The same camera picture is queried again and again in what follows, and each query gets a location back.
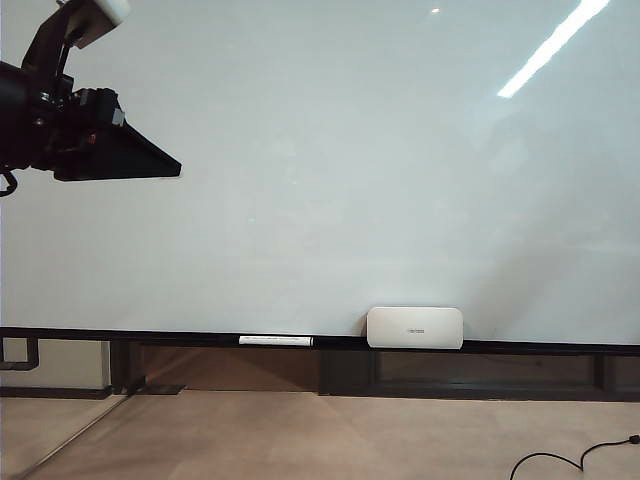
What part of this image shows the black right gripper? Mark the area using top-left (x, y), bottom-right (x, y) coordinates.
top-left (27, 85), bottom-right (183, 183)

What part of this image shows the large white glass whiteboard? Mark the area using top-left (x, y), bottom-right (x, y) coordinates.
top-left (0, 0), bottom-right (640, 346)

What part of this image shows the plain white marker pen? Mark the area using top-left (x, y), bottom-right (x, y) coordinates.
top-left (238, 335), bottom-right (315, 348)

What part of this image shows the white rounded whiteboard eraser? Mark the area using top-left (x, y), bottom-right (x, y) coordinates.
top-left (366, 306), bottom-right (465, 351)

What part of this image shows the black floor foot plate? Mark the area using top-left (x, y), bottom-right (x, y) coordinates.
top-left (143, 383), bottom-right (187, 397)

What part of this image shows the black baseboard strip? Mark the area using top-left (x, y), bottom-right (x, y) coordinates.
top-left (0, 386), bottom-right (112, 400)

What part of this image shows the black wrist camera mount bracket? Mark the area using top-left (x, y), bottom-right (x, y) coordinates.
top-left (21, 0), bottom-right (101, 77)

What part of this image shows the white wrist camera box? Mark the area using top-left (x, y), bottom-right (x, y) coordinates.
top-left (60, 0), bottom-right (132, 49)

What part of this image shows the black whiteboard tray rail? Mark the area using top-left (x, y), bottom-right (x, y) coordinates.
top-left (0, 325), bottom-right (640, 357)

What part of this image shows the black stand post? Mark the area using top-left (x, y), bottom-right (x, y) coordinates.
top-left (109, 341), bottom-right (147, 397)

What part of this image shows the black bent tube bracket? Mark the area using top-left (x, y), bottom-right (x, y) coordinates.
top-left (0, 337), bottom-right (41, 372)

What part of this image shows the dark lower stand frame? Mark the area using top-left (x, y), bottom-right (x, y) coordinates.
top-left (317, 349), bottom-right (640, 402)

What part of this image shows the black power cable with plug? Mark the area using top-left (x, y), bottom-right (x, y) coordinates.
top-left (509, 434), bottom-right (640, 480)

